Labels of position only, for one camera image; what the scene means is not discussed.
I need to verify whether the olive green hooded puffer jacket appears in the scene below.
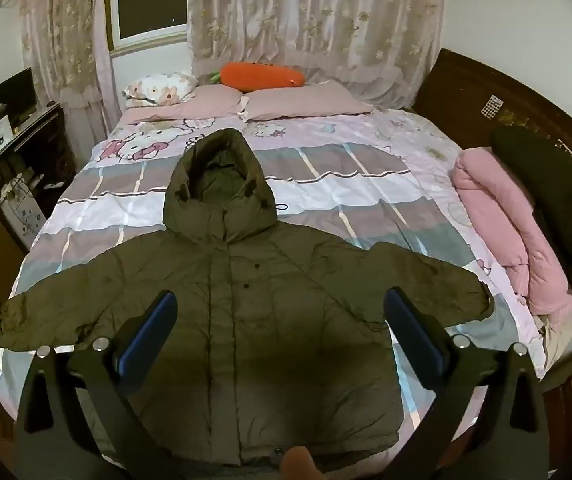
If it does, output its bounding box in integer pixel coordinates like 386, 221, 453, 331
0, 127, 496, 468

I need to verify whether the dark wooden headboard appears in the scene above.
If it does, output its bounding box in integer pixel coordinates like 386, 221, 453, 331
411, 49, 572, 211

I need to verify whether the cartoon cat printed bed cover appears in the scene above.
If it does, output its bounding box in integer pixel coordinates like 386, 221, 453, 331
0, 105, 549, 461

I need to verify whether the folded pink blanket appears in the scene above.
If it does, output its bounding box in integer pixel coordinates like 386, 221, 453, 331
453, 147, 572, 318

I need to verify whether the dark wooden desk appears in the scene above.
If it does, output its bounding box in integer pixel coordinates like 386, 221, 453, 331
0, 102, 78, 251

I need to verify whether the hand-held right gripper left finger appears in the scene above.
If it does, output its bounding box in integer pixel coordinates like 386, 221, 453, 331
13, 290, 179, 480

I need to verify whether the narrow floral lace curtain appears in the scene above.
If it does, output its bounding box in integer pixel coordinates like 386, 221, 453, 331
18, 0, 123, 133

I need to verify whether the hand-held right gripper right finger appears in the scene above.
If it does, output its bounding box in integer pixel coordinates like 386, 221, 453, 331
383, 287, 551, 480

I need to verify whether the pink pillow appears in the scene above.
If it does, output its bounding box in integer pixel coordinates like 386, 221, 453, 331
243, 80, 374, 122
166, 84, 247, 118

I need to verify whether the orange carrot plush pillow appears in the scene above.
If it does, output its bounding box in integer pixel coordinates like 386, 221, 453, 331
208, 62, 307, 93

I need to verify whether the person's right hand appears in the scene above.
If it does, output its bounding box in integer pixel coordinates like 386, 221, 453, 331
280, 447, 317, 480

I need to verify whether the wide floral lace curtain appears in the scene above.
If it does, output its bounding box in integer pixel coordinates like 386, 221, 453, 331
186, 0, 449, 111

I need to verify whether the black computer monitor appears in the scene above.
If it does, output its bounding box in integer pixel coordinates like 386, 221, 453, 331
0, 67, 37, 115

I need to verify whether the sticker sheet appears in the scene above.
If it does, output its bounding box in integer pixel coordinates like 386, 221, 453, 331
480, 94, 505, 117

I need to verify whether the floral print pillow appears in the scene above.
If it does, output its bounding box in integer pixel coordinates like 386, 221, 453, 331
122, 72, 199, 108

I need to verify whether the dark cloth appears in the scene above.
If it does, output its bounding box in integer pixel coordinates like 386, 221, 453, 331
490, 125, 572, 293

